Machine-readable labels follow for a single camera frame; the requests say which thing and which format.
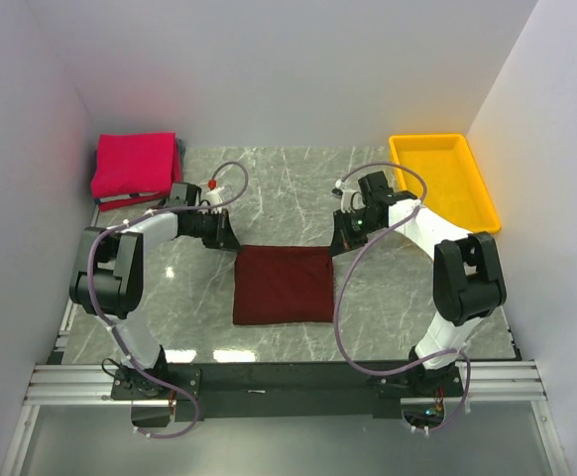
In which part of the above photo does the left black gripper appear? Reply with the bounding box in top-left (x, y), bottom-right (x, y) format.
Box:
top-left (185, 208), bottom-right (243, 252)

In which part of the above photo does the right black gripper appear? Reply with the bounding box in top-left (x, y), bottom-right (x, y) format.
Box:
top-left (329, 208), bottom-right (384, 257)

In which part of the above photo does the dark red t-shirt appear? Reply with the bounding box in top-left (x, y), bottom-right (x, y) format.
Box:
top-left (232, 245), bottom-right (334, 326)

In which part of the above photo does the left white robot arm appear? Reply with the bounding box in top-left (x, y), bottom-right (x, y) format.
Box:
top-left (69, 179), bottom-right (242, 399)

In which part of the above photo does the folded red striped t-shirt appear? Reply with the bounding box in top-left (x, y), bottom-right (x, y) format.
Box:
top-left (91, 143), bottom-right (186, 211)

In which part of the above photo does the yellow plastic tray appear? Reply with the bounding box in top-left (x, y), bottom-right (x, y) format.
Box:
top-left (389, 133), bottom-right (502, 234)

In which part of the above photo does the folded pink t-shirt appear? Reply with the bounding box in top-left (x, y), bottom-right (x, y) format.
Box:
top-left (90, 132), bottom-right (180, 199)

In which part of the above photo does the black base beam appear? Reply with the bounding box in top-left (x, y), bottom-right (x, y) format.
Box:
top-left (110, 362), bottom-right (464, 427)

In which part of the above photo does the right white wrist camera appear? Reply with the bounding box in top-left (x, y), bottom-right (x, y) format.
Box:
top-left (332, 179), bottom-right (363, 213)

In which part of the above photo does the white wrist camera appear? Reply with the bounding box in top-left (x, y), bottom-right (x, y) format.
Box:
top-left (332, 179), bottom-right (363, 213)
top-left (205, 178), bottom-right (234, 214)

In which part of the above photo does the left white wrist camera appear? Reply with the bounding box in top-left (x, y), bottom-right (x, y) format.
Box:
top-left (205, 178), bottom-right (234, 214)

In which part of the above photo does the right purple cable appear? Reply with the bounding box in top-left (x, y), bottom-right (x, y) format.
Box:
top-left (332, 162), bottom-right (472, 433)

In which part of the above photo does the aluminium rail frame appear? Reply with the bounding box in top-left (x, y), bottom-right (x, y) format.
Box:
top-left (2, 305), bottom-right (568, 475)

